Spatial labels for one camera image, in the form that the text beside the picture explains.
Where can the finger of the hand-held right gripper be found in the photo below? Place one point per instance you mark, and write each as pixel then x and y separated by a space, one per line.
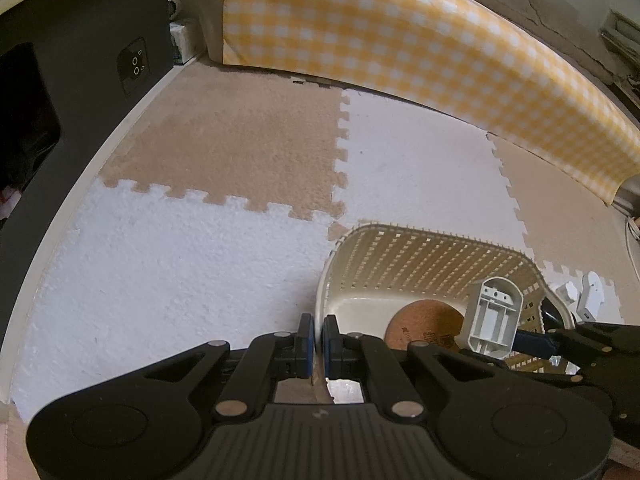
pixel 537 344
pixel 550 312

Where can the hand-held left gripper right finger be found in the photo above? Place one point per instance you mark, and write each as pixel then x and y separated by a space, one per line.
pixel 329 345

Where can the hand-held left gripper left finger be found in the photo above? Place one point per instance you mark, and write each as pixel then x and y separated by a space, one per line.
pixel 306 345

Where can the white charger adapter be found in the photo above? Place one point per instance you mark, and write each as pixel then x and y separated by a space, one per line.
pixel 567 292

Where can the grey white plastic bracket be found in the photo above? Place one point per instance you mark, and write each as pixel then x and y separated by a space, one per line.
pixel 492 320

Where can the cream plastic lattice basket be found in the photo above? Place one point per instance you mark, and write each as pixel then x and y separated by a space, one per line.
pixel 425 260

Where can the white foam mat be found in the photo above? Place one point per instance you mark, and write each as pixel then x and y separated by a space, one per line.
pixel 415 170
pixel 150 270
pixel 612 305

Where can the round cork coaster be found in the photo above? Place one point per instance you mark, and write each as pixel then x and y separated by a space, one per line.
pixel 420 325

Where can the tan foam mat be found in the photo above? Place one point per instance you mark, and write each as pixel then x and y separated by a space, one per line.
pixel 225 135
pixel 565 210

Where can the light framed panels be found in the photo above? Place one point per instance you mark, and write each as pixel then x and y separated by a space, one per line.
pixel 620 27

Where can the yellow checked cloth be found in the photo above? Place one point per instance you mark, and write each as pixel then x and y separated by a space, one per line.
pixel 400 35

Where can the tissue box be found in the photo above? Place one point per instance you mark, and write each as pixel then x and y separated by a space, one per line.
pixel 181 40

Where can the white fabric bin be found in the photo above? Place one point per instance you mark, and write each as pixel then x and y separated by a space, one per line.
pixel 210 10

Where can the dark cloth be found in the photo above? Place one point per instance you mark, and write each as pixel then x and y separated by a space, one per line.
pixel 25 135

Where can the small white black figure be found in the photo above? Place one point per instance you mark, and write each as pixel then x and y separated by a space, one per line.
pixel 172 7

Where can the black cabinet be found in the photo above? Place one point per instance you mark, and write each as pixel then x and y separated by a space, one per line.
pixel 85 20

